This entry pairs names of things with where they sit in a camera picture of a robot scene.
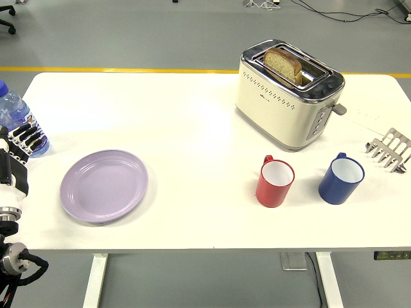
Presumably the white paper sheet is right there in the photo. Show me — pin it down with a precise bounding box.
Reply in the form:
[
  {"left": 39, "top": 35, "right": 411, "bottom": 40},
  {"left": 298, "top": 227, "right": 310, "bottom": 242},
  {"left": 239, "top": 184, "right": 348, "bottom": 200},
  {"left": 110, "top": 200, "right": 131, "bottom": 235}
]
[{"left": 338, "top": 104, "right": 406, "bottom": 135}]

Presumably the lilac round plate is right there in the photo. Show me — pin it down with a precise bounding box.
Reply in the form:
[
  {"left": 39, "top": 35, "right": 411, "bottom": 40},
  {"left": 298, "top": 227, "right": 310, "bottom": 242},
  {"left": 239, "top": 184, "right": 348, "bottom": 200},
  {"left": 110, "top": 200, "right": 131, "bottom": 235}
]
[{"left": 59, "top": 149, "right": 150, "bottom": 227}]

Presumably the black floor cable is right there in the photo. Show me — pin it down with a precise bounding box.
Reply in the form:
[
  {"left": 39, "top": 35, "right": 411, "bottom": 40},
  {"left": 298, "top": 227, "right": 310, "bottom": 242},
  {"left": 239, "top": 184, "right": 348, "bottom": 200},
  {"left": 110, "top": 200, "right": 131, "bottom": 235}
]
[{"left": 288, "top": 0, "right": 411, "bottom": 25}]

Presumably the black office chair base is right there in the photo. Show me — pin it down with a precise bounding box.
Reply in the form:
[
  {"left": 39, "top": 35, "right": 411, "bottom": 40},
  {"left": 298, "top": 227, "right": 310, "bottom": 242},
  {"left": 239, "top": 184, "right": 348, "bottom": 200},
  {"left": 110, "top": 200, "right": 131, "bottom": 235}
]
[{"left": 0, "top": 5, "right": 17, "bottom": 35}]

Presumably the red enamel mug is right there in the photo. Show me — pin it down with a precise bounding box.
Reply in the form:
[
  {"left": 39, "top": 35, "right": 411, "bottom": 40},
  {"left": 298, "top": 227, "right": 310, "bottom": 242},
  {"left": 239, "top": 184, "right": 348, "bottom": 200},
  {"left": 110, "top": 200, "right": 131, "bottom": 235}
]
[{"left": 255, "top": 155, "right": 295, "bottom": 209}]

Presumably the white table leg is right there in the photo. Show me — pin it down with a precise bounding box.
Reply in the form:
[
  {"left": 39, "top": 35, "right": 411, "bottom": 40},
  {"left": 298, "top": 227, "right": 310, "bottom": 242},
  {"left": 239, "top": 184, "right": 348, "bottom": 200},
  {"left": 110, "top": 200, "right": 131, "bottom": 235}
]
[
  {"left": 82, "top": 253, "right": 109, "bottom": 308},
  {"left": 314, "top": 252, "right": 345, "bottom": 308}
]

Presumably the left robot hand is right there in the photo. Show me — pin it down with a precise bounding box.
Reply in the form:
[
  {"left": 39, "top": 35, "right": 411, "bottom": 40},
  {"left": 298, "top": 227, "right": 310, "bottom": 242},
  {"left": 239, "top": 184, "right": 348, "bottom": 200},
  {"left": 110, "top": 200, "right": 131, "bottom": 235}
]
[{"left": 0, "top": 124, "right": 46, "bottom": 209}]

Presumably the white metal stand foot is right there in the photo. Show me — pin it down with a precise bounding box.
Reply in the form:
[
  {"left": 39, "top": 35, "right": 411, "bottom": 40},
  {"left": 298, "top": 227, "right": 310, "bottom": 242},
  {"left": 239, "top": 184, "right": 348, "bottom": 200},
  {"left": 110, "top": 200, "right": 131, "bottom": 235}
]
[{"left": 242, "top": 0, "right": 281, "bottom": 9}]

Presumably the silver metal toast rack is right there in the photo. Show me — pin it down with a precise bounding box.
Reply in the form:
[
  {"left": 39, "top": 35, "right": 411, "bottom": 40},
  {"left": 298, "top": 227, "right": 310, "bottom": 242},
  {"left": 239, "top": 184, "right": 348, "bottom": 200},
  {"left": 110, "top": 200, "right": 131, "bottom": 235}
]
[{"left": 365, "top": 127, "right": 411, "bottom": 175}]

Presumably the black cable under table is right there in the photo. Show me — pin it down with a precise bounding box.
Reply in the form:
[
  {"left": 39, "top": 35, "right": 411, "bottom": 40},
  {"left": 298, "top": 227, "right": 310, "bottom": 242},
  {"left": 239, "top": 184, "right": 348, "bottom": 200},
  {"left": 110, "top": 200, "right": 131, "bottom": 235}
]
[{"left": 304, "top": 252, "right": 329, "bottom": 308}]

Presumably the cream and chrome toaster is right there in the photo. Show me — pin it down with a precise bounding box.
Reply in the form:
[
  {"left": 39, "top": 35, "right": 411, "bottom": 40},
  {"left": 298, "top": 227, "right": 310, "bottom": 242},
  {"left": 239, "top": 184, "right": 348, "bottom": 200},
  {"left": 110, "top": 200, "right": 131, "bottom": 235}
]
[{"left": 234, "top": 38, "right": 348, "bottom": 153}]

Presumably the clear water bottle blue label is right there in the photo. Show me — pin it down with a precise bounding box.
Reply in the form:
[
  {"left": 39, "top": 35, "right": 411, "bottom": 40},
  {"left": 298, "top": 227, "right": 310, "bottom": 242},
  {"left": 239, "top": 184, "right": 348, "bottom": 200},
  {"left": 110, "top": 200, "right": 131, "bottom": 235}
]
[{"left": 0, "top": 80, "right": 51, "bottom": 158}]

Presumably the black table control panel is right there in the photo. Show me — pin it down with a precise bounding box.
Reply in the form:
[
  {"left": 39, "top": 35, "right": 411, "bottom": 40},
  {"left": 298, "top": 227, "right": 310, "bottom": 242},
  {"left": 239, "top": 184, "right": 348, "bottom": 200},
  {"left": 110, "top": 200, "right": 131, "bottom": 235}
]
[{"left": 373, "top": 251, "right": 411, "bottom": 261}]

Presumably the grey floor socket plate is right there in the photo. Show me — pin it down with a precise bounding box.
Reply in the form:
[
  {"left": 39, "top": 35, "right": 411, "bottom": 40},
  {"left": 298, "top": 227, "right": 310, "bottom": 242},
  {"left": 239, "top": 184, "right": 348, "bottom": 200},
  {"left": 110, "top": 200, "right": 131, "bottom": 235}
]
[{"left": 279, "top": 252, "right": 310, "bottom": 271}]

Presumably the blue enamel mug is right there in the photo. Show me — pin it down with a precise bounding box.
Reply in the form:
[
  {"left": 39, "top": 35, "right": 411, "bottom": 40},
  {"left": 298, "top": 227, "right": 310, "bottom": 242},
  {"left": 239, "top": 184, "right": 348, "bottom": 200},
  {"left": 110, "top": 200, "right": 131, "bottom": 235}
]
[{"left": 318, "top": 152, "right": 365, "bottom": 205}]

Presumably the brown bread slice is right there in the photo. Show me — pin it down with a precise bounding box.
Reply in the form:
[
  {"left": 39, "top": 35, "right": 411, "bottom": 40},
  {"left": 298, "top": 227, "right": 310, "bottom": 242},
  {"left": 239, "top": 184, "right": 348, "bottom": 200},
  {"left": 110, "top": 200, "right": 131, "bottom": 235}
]
[{"left": 263, "top": 47, "right": 303, "bottom": 85}]

